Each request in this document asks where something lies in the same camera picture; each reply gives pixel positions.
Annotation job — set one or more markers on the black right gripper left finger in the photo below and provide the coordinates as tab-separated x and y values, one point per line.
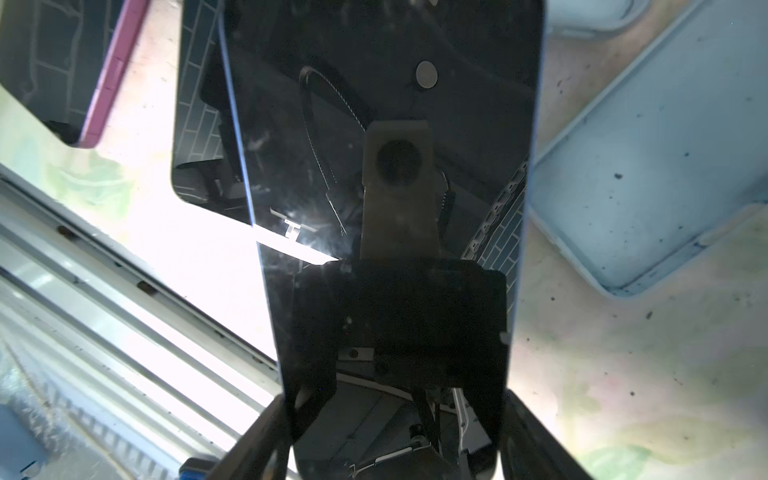
263	451

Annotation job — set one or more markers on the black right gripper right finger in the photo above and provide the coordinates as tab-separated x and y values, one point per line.
529	451

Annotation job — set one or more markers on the light blue phone case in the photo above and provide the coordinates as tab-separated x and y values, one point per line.
669	152
593	19

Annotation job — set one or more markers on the blue phone black screen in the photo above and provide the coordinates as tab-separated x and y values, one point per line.
389	136

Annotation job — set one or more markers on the white phone black screen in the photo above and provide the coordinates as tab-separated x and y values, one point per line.
206	170

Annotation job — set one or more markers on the purple phone black screen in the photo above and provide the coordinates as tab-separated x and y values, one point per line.
65	61

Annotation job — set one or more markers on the blue handheld device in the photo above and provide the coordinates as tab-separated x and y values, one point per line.
22	456

